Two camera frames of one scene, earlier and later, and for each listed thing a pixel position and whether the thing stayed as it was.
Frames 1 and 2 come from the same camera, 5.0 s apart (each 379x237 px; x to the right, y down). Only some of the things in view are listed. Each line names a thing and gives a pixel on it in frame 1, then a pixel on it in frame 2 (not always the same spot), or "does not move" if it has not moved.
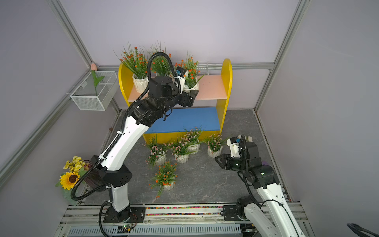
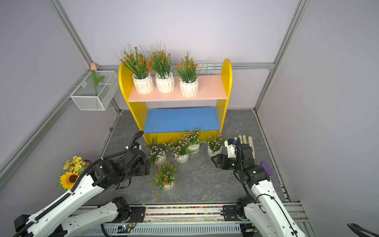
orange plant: [165, 178] does not move
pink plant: [157, 155] does not move
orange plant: [135, 59] does not move
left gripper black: [185, 96] → [145, 168]
